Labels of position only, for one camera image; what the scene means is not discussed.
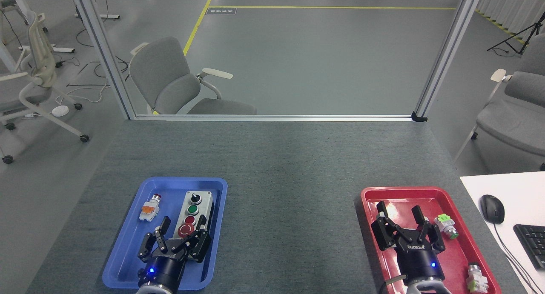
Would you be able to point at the green push button switch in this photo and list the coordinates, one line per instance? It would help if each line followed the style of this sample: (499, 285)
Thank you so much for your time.
(446, 226)

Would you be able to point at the grey fabric chair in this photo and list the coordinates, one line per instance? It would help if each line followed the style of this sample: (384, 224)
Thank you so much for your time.
(511, 119)

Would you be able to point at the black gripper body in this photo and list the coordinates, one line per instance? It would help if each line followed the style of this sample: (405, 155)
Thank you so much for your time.
(164, 268)
(415, 258)

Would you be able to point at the silver aluminium post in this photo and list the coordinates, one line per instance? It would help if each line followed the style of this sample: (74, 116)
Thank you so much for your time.
(449, 51)
(104, 58)

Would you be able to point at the white curtain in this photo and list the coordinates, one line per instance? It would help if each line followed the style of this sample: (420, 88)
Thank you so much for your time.
(511, 7)

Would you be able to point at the red push button orange block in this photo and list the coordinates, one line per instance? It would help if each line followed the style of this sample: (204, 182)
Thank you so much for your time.
(149, 209)

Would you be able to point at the black tripod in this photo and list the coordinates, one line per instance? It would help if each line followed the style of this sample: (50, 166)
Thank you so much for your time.
(521, 36)

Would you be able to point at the grey office chair white armrests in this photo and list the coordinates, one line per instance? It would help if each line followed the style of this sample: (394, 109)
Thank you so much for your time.
(170, 81)

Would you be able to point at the white round floor device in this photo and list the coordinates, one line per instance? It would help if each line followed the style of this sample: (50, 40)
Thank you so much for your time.
(60, 111)

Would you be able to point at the blue plastic tray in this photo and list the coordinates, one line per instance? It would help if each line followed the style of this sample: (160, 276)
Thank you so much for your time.
(127, 251)

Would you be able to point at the silver aluminium rail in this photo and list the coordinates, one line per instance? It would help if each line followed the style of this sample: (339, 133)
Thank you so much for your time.
(272, 117)

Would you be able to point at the black keyboard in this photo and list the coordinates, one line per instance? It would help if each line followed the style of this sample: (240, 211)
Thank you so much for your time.
(532, 243)

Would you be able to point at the red plastic tray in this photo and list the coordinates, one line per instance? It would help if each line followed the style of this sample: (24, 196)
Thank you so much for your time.
(457, 255)

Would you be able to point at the black corner bracket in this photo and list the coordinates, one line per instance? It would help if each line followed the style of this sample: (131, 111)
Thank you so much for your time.
(419, 117)

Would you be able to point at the white side table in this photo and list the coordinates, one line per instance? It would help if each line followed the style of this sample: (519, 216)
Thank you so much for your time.
(519, 192)

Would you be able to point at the silver push button green block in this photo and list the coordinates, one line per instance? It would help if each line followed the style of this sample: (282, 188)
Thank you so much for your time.
(477, 279)

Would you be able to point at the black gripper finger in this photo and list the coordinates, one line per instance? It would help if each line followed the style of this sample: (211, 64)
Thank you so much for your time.
(159, 241)
(200, 245)
(383, 234)
(432, 236)

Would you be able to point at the grey floor sign plate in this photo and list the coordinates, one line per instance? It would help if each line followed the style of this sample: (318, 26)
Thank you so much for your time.
(221, 11)

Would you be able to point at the white desk foot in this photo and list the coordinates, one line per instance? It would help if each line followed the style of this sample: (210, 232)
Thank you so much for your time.
(104, 16)
(55, 49)

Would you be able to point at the grey control box with buttons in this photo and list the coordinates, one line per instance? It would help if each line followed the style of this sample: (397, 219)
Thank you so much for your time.
(198, 204)

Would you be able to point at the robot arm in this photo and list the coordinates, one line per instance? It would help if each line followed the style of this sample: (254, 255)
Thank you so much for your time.
(421, 285)
(153, 289)

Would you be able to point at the white mesh office chair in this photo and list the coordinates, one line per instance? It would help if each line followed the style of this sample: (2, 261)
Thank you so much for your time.
(40, 60)

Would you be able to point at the black computer mouse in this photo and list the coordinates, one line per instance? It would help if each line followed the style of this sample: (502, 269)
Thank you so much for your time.
(492, 209)

